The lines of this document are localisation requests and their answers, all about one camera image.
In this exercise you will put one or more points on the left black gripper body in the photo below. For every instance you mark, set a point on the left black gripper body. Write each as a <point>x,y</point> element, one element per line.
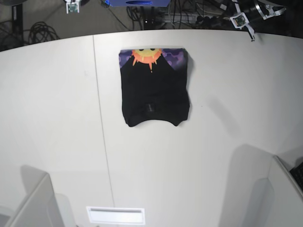
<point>262,9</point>

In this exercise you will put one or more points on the black T-shirt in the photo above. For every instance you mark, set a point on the black T-shirt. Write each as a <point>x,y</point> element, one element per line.
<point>154,85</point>

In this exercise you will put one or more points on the white power strip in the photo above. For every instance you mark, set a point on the white power strip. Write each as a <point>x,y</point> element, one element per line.
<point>193,21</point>

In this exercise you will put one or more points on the blue box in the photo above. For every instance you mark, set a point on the blue box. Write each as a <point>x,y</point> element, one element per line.
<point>143,3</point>

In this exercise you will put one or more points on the black keyboard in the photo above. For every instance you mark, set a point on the black keyboard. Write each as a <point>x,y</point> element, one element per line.
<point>297,174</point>

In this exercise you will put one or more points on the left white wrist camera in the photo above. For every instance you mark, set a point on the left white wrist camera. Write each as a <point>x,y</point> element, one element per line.
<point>241,21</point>

